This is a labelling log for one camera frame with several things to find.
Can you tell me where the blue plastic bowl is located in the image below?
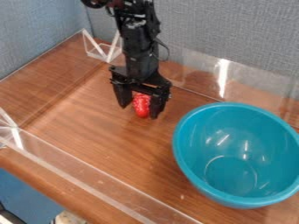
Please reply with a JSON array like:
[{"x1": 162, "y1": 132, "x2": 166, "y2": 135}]
[{"x1": 172, "y1": 102, "x2": 299, "y2": 209}]

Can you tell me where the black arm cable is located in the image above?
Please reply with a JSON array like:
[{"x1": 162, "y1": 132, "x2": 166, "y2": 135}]
[{"x1": 154, "y1": 38, "x2": 172, "y2": 62}]

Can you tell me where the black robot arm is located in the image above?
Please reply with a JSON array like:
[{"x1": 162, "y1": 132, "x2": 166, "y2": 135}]
[{"x1": 80, "y1": 0, "x2": 172, "y2": 119}]

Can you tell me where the clear acrylic barrier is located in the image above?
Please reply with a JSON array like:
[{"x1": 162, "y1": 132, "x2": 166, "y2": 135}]
[
  {"x1": 160, "y1": 45, "x2": 299, "y2": 119},
  {"x1": 7, "y1": 129, "x2": 202, "y2": 224}
]

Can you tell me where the clear acrylic front barrier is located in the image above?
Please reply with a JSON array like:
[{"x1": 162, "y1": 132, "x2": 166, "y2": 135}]
[{"x1": 7, "y1": 129, "x2": 202, "y2": 224}]

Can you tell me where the clear acrylic corner bracket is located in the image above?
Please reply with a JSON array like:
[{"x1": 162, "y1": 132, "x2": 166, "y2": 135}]
[{"x1": 81, "y1": 29, "x2": 121, "y2": 63}]

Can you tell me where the clear acrylic left bracket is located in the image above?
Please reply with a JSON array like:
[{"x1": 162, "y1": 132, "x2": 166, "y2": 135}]
[{"x1": 0, "y1": 107, "x2": 24, "y2": 150}]

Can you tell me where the clear acrylic back barrier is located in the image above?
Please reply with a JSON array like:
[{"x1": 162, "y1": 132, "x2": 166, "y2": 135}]
[{"x1": 160, "y1": 45, "x2": 299, "y2": 119}]

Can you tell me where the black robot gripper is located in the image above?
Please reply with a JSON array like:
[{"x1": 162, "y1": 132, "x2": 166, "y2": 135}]
[{"x1": 109, "y1": 52, "x2": 172, "y2": 119}]

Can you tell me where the red toy strawberry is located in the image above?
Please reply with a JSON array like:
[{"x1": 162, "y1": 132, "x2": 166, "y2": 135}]
[{"x1": 133, "y1": 93, "x2": 151, "y2": 118}]

